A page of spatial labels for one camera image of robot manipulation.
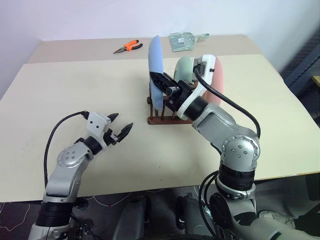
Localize black floor cable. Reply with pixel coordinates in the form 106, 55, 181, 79
71, 212, 106, 240

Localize thin white cord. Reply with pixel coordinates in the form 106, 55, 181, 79
0, 199, 33, 231

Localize pink plate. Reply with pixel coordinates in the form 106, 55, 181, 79
202, 56, 225, 107

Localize thin white wire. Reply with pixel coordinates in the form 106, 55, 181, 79
82, 193, 131, 209

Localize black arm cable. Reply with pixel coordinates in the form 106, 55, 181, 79
193, 62, 262, 222
43, 111, 90, 187

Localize dark rounded leg shape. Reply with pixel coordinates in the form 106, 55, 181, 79
176, 196, 213, 240
112, 197, 151, 240

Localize white floor cable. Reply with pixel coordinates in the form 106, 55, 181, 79
186, 187, 208, 213

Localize blue plate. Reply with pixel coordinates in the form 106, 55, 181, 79
146, 35, 165, 111

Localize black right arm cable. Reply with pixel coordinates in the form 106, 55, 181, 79
193, 62, 262, 222

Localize green plate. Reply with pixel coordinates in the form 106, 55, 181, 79
174, 56, 197, 85

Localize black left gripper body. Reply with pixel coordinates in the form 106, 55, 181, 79
103, 128, 120, 147

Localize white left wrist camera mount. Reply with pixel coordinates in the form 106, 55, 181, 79
86, 112, 112, 150

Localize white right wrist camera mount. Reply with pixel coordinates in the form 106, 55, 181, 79
175, 54, 217, 120

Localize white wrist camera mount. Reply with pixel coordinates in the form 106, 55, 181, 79
86, 112, 112, 150
175, 54, 217, 120

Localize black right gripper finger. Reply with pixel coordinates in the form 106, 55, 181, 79
149, 71, 179, 94

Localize dark blue striped furniture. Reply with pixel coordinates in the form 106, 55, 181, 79
279, 32, 320, 97

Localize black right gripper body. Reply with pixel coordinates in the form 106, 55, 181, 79
163, 79, 197, 114

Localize wooden dish rack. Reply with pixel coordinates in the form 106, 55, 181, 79
146, 96, 193, 126

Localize orange handled pliers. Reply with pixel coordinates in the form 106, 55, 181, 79
112, 39, 144, 55

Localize clear plastic bag package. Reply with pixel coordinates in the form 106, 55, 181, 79
168, 32, 210, 53

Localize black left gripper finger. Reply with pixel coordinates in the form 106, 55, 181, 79
116, 122, 134, 144
107, 112, 120, 124

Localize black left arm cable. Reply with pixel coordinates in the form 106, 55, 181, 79
43, 111, 90, 187

